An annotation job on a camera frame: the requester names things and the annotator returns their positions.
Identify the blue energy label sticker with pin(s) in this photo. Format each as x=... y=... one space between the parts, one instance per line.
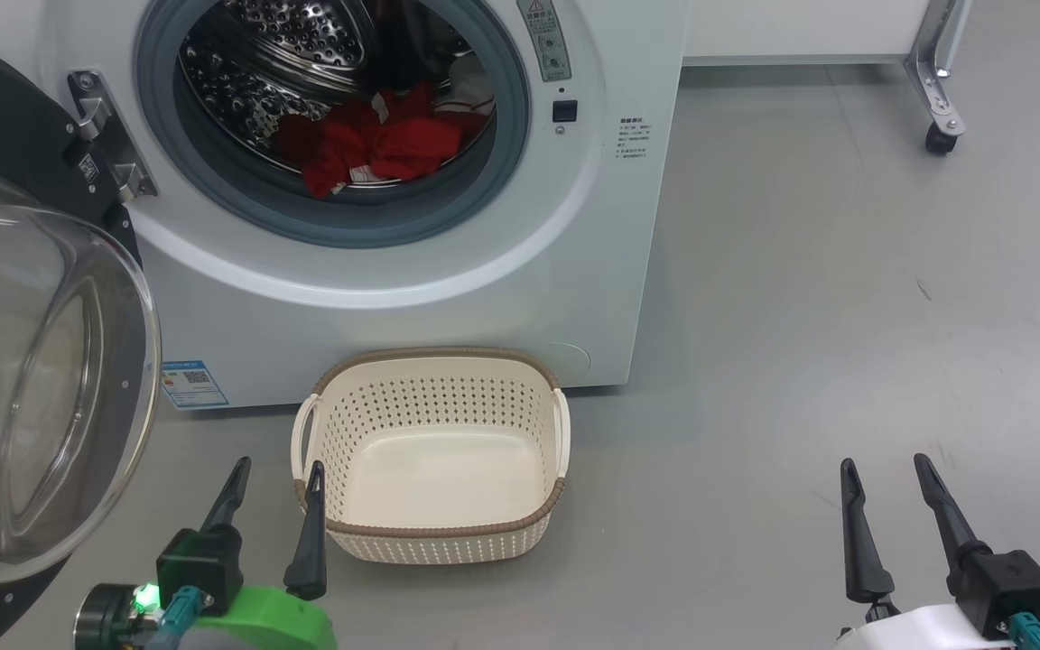
x=195 y=384

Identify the plain red garment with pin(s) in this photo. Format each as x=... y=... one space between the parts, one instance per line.
x=394 y=144

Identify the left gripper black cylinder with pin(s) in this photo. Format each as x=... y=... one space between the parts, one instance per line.
x=100 y=623

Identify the black caster wheel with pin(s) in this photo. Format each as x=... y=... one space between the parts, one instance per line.
x=940 y=140

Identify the white front-load washing machine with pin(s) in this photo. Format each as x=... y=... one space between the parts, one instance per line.
x=484 y=298

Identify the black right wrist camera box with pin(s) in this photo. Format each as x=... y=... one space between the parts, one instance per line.
x=1007 y=582

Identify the cream perforated laundry basket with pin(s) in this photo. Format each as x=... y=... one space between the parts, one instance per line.
x=439 y=478

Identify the grey warning sticker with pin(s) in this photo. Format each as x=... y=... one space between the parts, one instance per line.
x=545 y=41

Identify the grey rubber door gasket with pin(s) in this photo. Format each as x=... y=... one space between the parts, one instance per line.
x=240 y=194

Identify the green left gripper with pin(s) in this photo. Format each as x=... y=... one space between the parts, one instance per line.
x=267 y=623

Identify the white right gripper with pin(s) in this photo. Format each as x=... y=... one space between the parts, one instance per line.
x=917 y=630

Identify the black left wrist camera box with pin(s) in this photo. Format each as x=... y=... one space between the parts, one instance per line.
x=199 y=564

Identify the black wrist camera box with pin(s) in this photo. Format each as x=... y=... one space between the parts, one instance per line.
x=1007 y=582
x=199 y=564

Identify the metal door hinge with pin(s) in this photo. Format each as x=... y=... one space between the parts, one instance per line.
x=109 y=135

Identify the round filter cover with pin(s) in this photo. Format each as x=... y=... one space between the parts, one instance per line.
x=574 y=357

